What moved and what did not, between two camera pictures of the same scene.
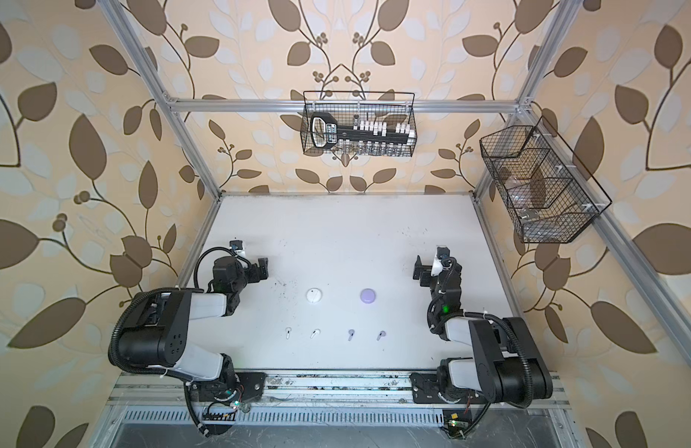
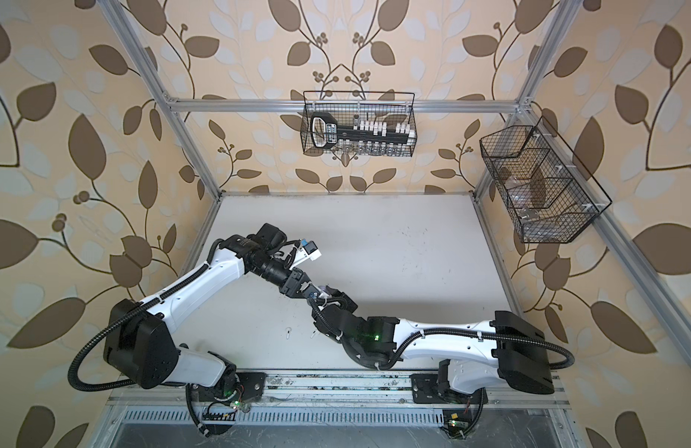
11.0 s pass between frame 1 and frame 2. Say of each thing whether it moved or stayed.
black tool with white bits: stayed
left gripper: moved
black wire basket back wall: stayed
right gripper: moved
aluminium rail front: stayed
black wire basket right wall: stayed
